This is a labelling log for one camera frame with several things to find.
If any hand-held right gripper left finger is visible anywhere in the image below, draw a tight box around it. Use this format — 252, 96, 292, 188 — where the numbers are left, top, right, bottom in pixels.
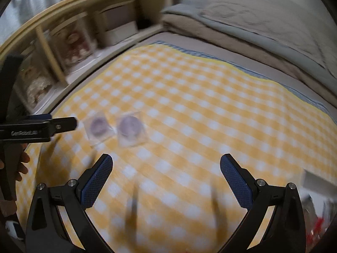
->
25, 153, 114, 253

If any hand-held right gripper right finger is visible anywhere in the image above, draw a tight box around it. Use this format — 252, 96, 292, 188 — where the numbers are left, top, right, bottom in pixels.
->
220, 153, 307, 253

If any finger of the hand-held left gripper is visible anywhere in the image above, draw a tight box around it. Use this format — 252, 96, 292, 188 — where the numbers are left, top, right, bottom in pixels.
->
49, 116, 79, 135
25, 113, 52, 123

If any purple ring biscuit packet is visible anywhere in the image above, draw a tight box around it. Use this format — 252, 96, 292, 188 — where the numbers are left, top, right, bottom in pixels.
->
84, 112, 116, 148
116, 111, 149, 147

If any white cardboard box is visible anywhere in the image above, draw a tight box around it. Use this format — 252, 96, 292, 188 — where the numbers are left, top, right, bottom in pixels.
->
300, 170, 337, 245

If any person's left hand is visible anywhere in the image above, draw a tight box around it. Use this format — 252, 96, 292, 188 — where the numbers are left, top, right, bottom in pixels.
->
15, 150, 30, 182

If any clear cylinder doll case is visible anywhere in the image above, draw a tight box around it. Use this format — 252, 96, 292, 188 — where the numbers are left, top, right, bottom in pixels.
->
14, 50, 57, 111

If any clear doll display box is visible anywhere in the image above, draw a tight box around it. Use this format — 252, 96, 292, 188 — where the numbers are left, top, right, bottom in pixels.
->
50, 18, 98, 71

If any yellow checked mat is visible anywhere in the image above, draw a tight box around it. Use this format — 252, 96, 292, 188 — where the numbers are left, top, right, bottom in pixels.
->
16, 43, 337, 253

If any white storage box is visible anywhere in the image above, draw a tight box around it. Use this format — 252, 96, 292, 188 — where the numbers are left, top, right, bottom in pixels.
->
101, 21, 139, 48

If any long wooden shelf unit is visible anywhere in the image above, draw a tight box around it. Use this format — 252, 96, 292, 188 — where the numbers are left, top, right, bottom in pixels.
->
0, 0, 195, 116

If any beige storage box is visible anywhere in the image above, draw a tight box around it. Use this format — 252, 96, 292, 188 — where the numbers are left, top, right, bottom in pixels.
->
95, 0, 137, 29

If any folded beige grey quilt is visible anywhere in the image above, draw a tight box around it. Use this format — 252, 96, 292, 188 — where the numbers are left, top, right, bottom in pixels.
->
160, 3, 337, 98

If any beige quilted pillow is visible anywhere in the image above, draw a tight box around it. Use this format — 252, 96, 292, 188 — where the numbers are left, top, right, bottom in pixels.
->
200, 0, 329, 69

